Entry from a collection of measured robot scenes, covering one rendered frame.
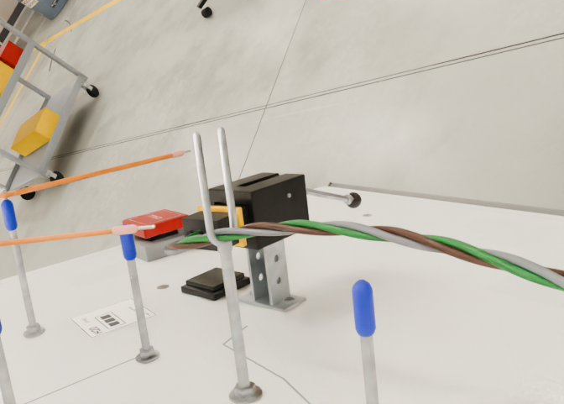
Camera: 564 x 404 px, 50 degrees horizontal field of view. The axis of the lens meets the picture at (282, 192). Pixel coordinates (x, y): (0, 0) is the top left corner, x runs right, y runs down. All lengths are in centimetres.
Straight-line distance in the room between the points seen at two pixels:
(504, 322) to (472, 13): 194
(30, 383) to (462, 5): 211
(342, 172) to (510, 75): 64
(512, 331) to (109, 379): 24
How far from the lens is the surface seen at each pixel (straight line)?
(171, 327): 44
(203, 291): 47
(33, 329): 48
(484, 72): 207
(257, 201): 40
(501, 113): 193
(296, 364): 36
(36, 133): 437
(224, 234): 30
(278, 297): 44
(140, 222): 60
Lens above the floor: 139
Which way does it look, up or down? 36 degrees down
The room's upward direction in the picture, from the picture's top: 55 degrees counter-clockwise
